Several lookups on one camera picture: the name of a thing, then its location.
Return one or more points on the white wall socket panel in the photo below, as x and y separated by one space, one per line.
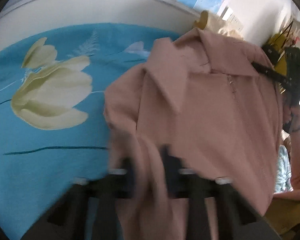
229 17

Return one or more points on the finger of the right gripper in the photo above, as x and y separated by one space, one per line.
272 74

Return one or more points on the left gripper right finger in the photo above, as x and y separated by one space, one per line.
236 218

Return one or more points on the pink shirt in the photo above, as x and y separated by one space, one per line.
201 96

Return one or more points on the right hand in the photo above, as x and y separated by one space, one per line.
291 116

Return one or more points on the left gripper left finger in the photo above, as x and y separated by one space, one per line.
67 217

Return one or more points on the blue floral bed sheet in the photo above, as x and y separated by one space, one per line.
52 129

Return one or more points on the right forearm pink sleeve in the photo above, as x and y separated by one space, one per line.
295 169

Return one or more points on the mustard yellow hanging garment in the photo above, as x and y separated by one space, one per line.
275 51

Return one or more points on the cream garment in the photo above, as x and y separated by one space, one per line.
213 23

